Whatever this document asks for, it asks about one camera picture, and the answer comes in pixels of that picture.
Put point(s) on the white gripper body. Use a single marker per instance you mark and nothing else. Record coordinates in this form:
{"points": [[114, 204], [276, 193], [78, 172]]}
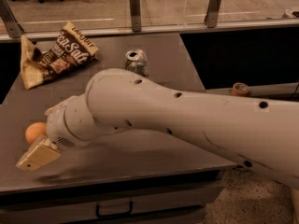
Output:
{"points": [[57, 126]]}

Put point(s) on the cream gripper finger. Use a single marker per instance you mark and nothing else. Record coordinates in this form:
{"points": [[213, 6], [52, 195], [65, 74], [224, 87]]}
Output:
{"points": [[51, 109], [40, 153]]}

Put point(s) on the orange fruit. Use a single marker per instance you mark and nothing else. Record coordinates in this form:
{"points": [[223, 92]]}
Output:
{"points": [[34, 131]]}

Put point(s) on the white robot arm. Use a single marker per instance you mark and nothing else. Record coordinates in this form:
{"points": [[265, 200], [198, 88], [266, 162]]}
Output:
{"points": [[260, 134]]}

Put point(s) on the sea salt chip bag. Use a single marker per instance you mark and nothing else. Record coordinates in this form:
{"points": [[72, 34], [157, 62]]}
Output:
{"points": [[72, 50]]}

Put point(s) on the grey cabinet with drawer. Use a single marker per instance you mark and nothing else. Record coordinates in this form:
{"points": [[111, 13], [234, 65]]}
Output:
{"points": [[167, 180]]}

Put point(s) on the crumpled silver soda can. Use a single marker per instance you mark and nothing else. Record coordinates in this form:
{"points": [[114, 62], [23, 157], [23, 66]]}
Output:
{"points": [[136, 61]]}

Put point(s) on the orange tape roll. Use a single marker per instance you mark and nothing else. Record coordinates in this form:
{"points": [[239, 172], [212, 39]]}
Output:
{"points": [[240, 89]]}

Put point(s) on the metal railing post left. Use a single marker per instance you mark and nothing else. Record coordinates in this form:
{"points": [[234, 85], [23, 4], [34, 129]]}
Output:
{"points": [[10, 22]]}

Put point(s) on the metal railing post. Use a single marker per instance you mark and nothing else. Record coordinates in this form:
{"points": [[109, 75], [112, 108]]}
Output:
{"points": [[10, 22], [135, 15], [212, 14]]}

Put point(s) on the black drawer handle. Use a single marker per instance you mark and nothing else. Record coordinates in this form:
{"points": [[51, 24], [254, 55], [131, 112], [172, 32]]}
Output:
{"points": [[113, 209]]}

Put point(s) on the metal railing post middle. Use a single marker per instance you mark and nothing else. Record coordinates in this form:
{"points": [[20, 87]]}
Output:
{"points": [[135, 15]]}

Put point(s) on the metal railing post right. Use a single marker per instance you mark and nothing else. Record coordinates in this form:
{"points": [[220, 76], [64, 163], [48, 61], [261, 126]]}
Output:
{"points": [[212, 14]]}

